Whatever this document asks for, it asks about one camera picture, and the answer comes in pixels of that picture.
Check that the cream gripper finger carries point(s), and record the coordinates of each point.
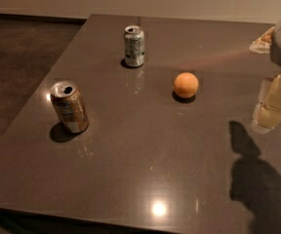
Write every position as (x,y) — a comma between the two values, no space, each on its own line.
(262,44)
(267,114)

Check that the orange ball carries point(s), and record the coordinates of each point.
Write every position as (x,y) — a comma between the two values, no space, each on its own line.
(186,85)

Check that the green silver 7up can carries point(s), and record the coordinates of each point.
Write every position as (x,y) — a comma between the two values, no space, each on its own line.
(134,45)

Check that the brown gold soda can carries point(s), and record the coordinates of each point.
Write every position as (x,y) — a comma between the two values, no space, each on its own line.
(69,105)

